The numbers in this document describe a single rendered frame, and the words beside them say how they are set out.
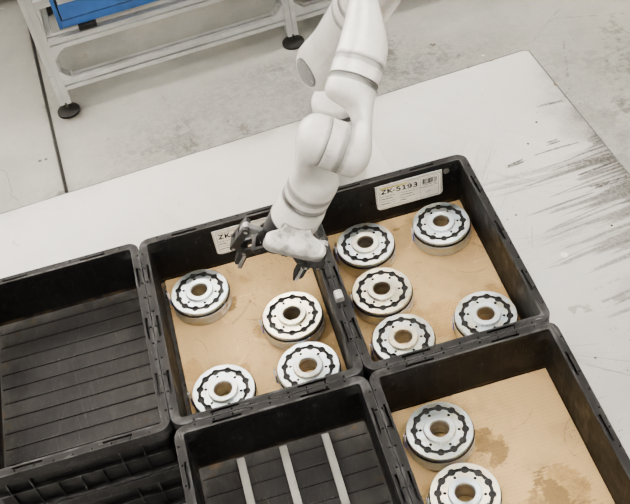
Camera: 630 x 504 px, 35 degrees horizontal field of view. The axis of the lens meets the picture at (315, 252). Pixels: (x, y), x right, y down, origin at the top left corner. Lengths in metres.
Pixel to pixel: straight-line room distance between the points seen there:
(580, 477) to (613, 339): 0.38
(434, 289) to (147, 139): 1.87
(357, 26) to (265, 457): 0.67
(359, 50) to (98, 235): 0.95
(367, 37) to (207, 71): 2.31
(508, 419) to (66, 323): 0.79
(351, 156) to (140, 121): 2.23
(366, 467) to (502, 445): 0.21
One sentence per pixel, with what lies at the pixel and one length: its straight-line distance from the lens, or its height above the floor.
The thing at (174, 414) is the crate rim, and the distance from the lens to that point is 1.55.
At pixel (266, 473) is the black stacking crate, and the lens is 1.58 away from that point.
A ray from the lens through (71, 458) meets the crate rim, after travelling 1.56.
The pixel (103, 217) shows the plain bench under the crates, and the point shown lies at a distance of 2.19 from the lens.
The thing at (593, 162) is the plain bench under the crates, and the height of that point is 0.70.
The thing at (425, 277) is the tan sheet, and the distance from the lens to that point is 1.77.
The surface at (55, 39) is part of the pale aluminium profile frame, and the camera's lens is 3.48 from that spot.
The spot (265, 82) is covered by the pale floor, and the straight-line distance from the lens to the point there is 3.56.
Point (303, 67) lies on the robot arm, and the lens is 1.81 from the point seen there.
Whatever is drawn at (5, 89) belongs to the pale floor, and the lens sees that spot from 3.88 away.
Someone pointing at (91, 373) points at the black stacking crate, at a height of 0.83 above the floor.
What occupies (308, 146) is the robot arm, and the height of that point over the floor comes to 1.29.
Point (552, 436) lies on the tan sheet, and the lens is 1.59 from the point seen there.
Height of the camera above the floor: 2.18
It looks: 48 degrees down
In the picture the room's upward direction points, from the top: 11 degrees counter-clockwise
